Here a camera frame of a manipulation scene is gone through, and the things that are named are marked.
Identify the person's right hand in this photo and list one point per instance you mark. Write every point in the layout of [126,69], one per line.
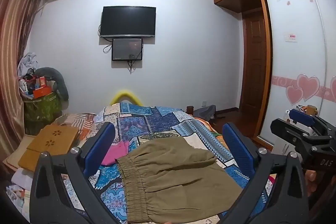
[312,182]

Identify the grey bag on floor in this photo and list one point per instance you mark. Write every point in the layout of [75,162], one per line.
[206,112]

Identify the wooden lap desk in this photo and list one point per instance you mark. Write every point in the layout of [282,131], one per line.
[50,142]

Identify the brown wooden bedpost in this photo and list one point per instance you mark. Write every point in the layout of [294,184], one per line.
[189,109]

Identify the wooden wardrobe with white doors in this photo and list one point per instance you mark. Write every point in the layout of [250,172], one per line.
[296,69]

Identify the white crumpled cloth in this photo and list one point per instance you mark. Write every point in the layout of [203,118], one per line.
[27,61]

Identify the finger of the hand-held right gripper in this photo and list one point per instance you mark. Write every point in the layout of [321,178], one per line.
[302,117]
[288,132]

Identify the small black wall monitor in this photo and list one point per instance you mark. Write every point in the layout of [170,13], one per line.
[127,49]

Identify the pile of white cloths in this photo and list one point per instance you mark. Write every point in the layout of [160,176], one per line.
[19,190]

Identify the orange box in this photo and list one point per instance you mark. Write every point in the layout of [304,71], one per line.
[42,92]

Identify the blue patchwork blanket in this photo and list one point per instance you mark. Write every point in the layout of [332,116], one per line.
[157,119]

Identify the striped brown curtain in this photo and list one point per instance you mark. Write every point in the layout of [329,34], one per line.
[15,43]

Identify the yellow mug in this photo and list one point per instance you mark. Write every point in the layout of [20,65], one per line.
[311,109]

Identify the brown wooden door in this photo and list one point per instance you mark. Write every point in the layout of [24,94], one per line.
[254,61]

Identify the orange patterned blanket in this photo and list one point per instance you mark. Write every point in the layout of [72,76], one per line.
[207,125]

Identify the pink cloth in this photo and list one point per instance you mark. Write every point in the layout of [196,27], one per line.
[115,151]

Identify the olive green pants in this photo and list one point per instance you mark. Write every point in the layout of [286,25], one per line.
[170,174]

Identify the orange striped pillow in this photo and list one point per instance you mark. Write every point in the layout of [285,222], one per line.
[78,121]

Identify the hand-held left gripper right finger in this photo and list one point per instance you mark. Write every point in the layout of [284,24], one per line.
[237,150]

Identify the grey neck pillow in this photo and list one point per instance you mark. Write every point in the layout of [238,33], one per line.
[61,82]

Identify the yellow foam hoop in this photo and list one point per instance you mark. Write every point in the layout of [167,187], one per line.
[126,94]

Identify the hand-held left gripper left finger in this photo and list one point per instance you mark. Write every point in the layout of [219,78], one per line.
[101,144]

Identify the white paper note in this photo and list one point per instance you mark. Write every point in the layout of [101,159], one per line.
[291,37]

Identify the green fabric storage bin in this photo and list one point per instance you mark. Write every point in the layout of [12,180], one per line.
[42,111]

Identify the black wall television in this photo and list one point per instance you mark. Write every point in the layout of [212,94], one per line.
[128,22]

